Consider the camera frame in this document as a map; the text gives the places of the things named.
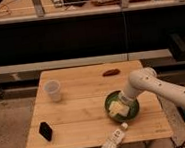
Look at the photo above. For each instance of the clear plastic cup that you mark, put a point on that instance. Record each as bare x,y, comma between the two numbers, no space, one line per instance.
52,89

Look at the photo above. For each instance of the brown oblong food item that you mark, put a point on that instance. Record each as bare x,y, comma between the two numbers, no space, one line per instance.
111,72

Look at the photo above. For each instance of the black eraser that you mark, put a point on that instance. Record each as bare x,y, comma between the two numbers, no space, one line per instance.
46,131

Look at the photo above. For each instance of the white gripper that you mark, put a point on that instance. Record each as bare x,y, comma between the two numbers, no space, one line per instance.
119,107

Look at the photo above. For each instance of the black box on right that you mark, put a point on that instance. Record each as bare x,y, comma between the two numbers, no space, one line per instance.
176,45

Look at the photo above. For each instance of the green plate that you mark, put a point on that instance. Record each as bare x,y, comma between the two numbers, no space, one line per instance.
133,109

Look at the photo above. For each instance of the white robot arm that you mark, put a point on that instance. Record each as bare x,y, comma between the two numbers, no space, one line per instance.
144,80

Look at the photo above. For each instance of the wooden table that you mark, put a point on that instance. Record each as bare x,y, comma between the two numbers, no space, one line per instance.
78,120

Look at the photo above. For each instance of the white plastic bottle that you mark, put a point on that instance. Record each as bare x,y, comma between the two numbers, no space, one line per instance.
116,137

